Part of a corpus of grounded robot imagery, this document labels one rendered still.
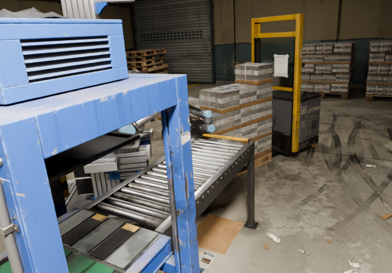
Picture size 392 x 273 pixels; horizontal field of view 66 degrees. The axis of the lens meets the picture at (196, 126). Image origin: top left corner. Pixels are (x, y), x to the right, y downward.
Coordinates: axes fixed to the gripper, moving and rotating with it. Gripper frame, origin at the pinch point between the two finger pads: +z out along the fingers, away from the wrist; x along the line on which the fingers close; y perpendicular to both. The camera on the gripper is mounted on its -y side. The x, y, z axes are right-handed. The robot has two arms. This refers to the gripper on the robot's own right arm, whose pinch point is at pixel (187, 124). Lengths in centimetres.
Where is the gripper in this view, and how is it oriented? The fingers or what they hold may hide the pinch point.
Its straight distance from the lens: 295.6
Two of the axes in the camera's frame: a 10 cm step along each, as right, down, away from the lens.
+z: -6.5, -1.8, 7.3
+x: -7.5, 2.3, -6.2
